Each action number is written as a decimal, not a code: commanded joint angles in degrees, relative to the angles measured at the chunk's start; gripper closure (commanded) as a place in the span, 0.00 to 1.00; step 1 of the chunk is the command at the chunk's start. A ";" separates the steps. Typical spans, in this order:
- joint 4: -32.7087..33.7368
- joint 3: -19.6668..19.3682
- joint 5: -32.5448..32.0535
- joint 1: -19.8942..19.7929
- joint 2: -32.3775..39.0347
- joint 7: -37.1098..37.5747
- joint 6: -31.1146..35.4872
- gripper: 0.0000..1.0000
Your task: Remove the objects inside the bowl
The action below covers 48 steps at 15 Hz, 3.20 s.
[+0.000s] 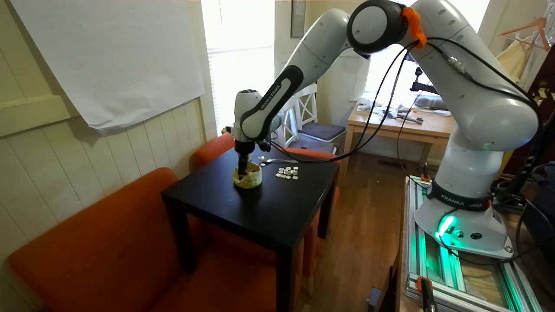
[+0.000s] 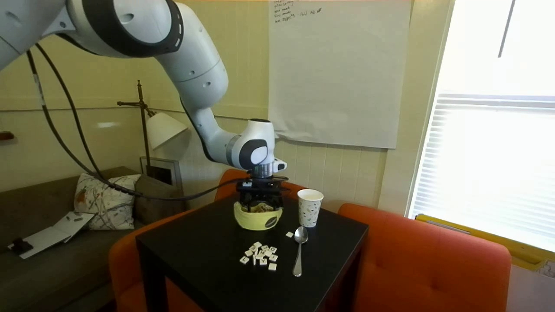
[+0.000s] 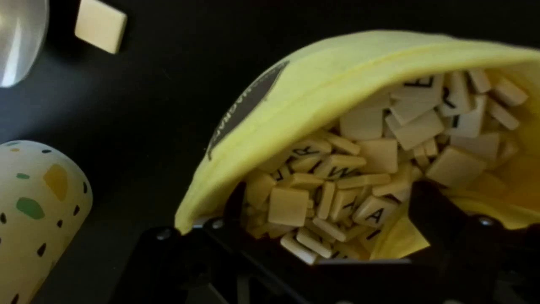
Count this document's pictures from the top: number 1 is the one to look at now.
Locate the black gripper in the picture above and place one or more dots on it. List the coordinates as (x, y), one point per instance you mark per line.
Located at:
(244, 146)

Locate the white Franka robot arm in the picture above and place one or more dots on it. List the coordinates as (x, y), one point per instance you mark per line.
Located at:
(490, 109)

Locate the aluminium robot base platform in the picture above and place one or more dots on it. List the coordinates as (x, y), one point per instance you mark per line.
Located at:
(461, 278)

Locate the yellow bowl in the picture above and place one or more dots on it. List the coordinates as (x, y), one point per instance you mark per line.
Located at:
(248, 180)

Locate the cream letter tile E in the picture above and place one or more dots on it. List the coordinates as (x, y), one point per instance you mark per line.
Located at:
(277, 174)

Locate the metal spoon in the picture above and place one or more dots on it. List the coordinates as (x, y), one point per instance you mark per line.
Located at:
(279, 160)

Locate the black square side table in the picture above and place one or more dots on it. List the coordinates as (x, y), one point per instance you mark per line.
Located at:
(260, 201)

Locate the white wooden chair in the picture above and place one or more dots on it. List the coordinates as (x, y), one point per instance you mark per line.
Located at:
(307, 106)
(286, 123)

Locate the orange sofa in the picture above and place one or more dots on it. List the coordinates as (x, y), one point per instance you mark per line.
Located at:
(109, 253)

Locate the light wooden desk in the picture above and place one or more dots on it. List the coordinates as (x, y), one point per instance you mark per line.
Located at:
(404, 128)

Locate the white hanging sheet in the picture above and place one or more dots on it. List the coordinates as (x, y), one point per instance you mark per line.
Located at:
(114, 57)

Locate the yellow hanging garment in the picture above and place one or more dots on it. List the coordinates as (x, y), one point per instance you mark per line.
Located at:
(516, 54)

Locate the wooden clothes hanger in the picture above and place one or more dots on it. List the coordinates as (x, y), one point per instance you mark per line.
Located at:
(534, 28)

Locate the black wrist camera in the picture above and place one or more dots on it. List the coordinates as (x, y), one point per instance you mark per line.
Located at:
(263, 144)

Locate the grey wall picture frame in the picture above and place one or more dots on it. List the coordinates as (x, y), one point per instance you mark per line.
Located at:
(296, 18)

